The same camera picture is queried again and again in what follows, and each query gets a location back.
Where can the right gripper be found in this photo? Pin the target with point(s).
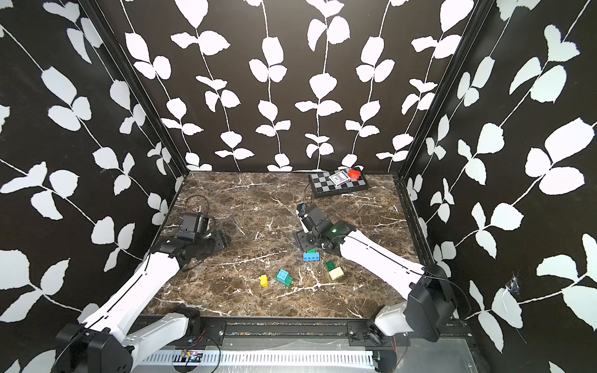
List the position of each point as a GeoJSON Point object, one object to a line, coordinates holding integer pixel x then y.
{"type": "Point", "coordinates": [301, 238]}

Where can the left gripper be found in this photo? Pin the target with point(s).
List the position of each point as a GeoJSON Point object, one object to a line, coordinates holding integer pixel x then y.
{"type": "Point", "coordinates": [221, 239]}

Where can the long blue lego brick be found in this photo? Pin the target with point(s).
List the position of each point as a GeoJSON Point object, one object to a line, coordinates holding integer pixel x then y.
{"type": "Point", "coordinates": [310, 257]}

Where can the cyan lego brick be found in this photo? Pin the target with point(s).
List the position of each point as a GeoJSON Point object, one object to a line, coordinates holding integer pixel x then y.
{"type": "Point", "coordinates": [282, 276]}

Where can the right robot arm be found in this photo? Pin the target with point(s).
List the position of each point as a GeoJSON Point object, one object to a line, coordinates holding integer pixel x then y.
{"type": "Point", "coordinates": [428, 294]}

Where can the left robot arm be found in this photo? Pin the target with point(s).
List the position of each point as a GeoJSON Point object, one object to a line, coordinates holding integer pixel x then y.
{"type": "Point", "coordinates": [104, 342]}

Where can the dark green lego brick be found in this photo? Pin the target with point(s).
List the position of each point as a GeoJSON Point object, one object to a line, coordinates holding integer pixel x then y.
{"type": "Point", "coordinates": [330, 265]}

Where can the cream lego brick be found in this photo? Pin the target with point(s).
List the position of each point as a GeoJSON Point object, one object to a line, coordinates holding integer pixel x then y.
{"type": "Point", "coordinates": [336, 273]}

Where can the black white chessboard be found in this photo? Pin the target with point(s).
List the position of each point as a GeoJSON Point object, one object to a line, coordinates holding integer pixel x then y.
{"type": "Point", "coordinates": [328, 184]}

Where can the playing card deck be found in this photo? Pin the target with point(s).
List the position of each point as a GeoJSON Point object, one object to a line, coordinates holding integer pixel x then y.
{"type": "Point", "coordinates": [339, 178]}

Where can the red block on chessboard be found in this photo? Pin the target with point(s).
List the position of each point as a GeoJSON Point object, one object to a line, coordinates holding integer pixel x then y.
{"type": "Point", "coordinates": [354, 175]}

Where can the small circuit board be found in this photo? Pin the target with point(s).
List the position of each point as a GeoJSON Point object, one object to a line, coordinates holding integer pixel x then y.
{"type": "Point", "coordinates": [188, 358]}

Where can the white perforated strip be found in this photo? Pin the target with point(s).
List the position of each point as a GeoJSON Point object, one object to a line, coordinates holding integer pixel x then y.
{"type": "Point", "coordinates": [349, 359]}

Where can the black mounting rail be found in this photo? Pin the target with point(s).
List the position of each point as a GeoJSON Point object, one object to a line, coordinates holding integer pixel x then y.
{"type": "Point", "coordinates": [358, 332]}

